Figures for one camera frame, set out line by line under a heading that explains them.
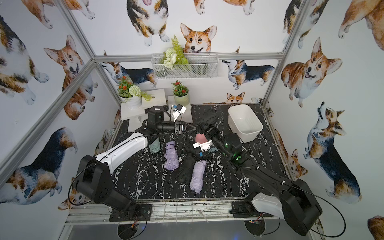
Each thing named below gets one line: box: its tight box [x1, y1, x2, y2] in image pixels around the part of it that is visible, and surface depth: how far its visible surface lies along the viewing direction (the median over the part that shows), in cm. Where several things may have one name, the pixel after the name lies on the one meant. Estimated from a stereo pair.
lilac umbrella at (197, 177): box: [189, 159, 207, 194], surface depth 83 cm
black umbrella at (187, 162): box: [176, 152, 196, 185], surface depth 85 cm
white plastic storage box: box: [228, 104, 264, 143], surface depth 105 cm
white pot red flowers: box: [117, 75, 153, 110], surface depth 91 cm
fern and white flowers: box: [161, 34, 190, 70], surface depth 82 cm
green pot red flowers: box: [171, 80, 190, 107], surface depth 94 cm
